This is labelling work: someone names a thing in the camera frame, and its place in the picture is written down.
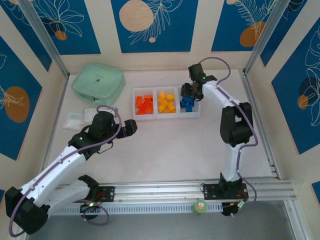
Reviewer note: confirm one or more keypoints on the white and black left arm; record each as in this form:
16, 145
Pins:
60, 172

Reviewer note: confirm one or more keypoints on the aluminium frame post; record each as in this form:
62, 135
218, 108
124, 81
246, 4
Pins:
46, 40
265, 37

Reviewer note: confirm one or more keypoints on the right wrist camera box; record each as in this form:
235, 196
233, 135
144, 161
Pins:
186, 90

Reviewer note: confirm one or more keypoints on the orange lego brick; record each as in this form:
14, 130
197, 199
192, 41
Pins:
140, 110
138, 100
148, 105
149, 111
148, 98

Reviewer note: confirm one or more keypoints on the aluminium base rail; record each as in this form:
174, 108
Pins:
162, 190

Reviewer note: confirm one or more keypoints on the aluminium side rail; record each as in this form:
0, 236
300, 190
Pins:
265, 140
53, 130

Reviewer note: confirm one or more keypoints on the mint green fabric pouch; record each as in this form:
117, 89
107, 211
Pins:
97, 80

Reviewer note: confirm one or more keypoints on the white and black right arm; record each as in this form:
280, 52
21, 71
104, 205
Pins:
231, 162

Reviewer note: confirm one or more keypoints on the clear plastic sachet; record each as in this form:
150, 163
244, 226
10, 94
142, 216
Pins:
72, 121
90, 115

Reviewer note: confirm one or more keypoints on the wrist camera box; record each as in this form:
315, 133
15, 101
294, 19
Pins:
186, 90
130, 128

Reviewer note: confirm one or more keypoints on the blue lego brick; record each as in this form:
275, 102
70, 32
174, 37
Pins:
191, 102
189, 108
186, 99
183, 104

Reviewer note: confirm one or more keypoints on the yellow lego brick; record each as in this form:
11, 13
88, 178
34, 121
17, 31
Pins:
170, 97
171, 108
161, 96
161, 109
162, 102

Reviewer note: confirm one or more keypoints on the green round tape roll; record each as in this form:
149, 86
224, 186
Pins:
197, 210

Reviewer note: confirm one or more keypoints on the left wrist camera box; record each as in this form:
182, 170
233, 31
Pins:
130, 128

